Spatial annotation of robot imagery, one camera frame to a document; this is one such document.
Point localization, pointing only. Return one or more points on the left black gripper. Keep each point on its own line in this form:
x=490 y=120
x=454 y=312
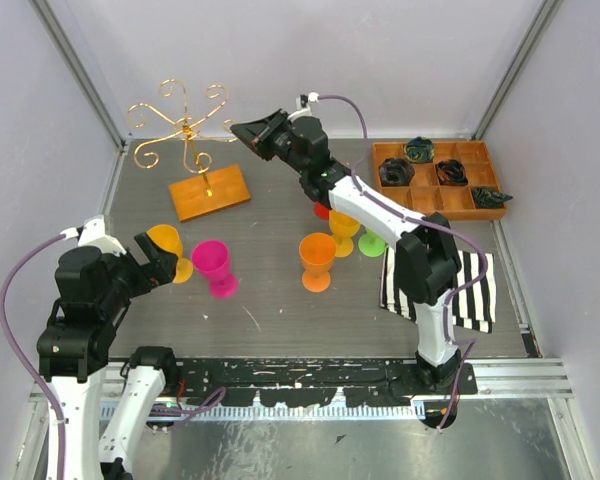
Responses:
x=161 y=264

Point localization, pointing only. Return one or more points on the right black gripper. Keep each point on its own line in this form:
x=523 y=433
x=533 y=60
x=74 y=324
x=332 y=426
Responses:
x=252 y=133

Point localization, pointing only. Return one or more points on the gold wire wine glass rack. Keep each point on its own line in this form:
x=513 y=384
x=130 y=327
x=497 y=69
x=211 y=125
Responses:
x=206 y=190

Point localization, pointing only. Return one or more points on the orange plastic wine glass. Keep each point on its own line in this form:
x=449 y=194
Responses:
x=317 y=254

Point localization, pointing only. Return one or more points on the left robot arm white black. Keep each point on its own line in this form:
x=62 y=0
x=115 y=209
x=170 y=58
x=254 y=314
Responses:
x=95 y=292

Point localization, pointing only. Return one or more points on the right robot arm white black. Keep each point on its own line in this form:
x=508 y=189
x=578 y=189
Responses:
x=426 y=257

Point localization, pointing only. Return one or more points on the yellow wine glass left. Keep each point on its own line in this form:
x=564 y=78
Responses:
x=167 y=238

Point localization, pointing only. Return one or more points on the yellow wine glass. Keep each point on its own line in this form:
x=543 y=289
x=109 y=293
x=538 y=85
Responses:
x=167 y=238
x=343 y=229

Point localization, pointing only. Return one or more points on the magenta plastic wine glass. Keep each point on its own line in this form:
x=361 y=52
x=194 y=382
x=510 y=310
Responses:
x=211 y=258

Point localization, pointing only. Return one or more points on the red plastic wine glass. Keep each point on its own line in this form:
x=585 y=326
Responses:
x=321 y=211

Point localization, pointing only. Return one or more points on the yellow wine glass centre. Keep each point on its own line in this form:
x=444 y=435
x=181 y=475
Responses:
x=343 y=229

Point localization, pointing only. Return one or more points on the green plastic wine glass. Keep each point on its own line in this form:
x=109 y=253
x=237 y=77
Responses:
x=371 y=245

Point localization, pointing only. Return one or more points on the dark rolled tie left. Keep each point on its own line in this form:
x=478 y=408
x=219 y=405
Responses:
x=396 y=172

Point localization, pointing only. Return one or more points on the dark rolled tie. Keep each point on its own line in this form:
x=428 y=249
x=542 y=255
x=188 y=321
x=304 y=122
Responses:
x=489 y=198
x=396 y=172
x=451 y=172
x=419 y=150

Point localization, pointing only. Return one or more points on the dark rolled tie top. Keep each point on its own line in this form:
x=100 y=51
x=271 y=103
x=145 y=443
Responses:
x=419 y=150

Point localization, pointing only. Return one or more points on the wooden compartment tray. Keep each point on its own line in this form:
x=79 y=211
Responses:
x=427 y=195

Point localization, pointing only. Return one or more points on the dark rolled tie middle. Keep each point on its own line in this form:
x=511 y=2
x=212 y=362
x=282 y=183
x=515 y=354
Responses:
x=451 y=172

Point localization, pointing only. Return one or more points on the dark rolled tie right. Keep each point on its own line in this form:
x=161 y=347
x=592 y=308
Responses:
x=489 y=198

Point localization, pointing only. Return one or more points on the black white striped cloth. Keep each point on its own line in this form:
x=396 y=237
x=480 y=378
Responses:
x=472 y=309

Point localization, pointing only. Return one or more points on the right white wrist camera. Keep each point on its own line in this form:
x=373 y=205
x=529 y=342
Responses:
x=304 y=106

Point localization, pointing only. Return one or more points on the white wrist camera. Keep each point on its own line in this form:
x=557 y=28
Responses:
x=95 y=233
x=304 y=106

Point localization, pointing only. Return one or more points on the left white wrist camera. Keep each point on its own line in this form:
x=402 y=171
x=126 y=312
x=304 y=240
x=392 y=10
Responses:
x=95 y=233

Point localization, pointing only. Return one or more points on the grey slotted cable duct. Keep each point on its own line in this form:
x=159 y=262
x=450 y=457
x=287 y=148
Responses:
x=337 y=411

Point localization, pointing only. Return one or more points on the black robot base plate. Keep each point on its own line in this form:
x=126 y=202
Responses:
x=301 y=382

